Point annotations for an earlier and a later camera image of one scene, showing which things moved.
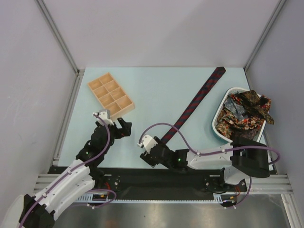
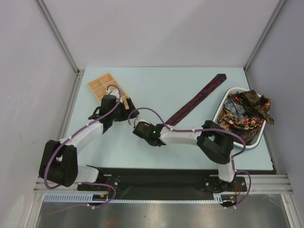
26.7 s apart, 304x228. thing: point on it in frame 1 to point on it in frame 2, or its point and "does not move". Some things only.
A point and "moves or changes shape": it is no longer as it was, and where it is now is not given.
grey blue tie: x=237 y=109 does not move
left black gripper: x=125 y=131 to x=129 y=114
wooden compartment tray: x=111 y=96 does not move
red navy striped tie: x=217 y=74 moves or changes shape
